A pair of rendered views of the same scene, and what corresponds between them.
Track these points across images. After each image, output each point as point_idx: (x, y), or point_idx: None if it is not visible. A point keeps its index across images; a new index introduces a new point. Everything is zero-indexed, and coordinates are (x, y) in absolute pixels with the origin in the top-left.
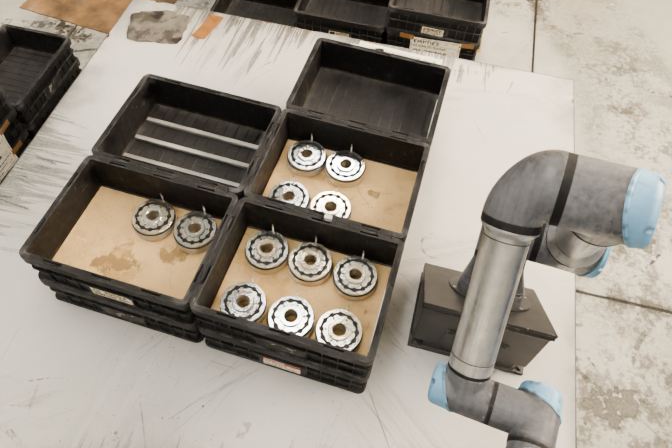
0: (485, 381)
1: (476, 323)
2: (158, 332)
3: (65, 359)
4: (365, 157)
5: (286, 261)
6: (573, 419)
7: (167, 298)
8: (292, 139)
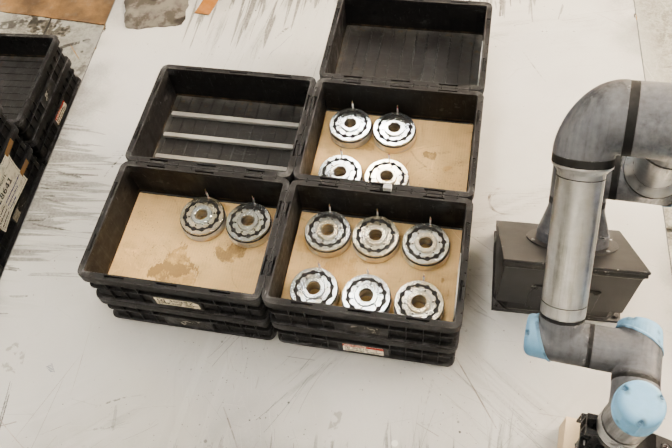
0: (580, 324)
1: (562, 266)
2: (227, 335)
3: (138, 376)
4: (413, 117)
5: (350, 240)
6: None
7: (238, 295)
8: (331, 110)
